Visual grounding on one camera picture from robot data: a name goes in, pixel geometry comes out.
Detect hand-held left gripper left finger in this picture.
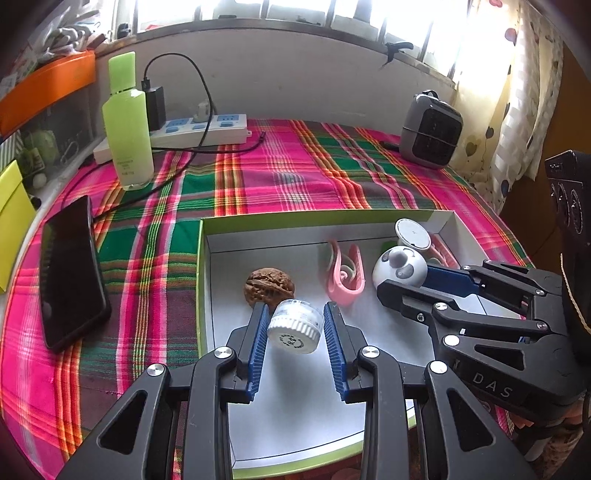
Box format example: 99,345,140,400
83,302,271,480

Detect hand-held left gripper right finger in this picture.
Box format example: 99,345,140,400
323,302,539,480

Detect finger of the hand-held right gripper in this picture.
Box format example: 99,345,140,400
422,259,564,324
376,279,555,349

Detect white disc with heart knob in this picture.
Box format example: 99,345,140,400
372,246,430,289

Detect white ribbed round cap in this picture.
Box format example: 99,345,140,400
268,298,323,355

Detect white and green suction hook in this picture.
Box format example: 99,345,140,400
382,218,435,252

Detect pink clip with green insert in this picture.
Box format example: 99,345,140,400
318,239,367,306

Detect brown walnut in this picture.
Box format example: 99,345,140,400
244,268,296,311

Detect green and white cardboard box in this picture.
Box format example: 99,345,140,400
196,209,491,468

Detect grey space heater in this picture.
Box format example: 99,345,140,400
398,90,464,169

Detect patterned curtain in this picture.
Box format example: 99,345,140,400
450,0,566,215

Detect plaid tablecloth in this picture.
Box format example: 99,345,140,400
0,117,536,480

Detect black smartphone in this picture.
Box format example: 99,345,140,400
38,195,112,354

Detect white power strip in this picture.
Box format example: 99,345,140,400
93,113,252,164

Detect black window latch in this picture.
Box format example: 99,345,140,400
379,41,415,71

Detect white plug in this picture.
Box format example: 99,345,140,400
191,99,215,123

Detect light green bottle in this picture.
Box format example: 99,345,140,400
102,52,154,191

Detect black power adapter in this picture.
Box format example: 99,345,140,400
141,78,167,132

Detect yellow cardboard box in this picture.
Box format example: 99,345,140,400
0,159,37,294

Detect glass tank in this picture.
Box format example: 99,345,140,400
0,85,105,190

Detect orange tray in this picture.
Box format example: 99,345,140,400
0,50,96,137

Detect white work gloves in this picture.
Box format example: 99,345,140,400
41,25,100,54

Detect black charger with cable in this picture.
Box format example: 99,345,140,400
60,53,266,232

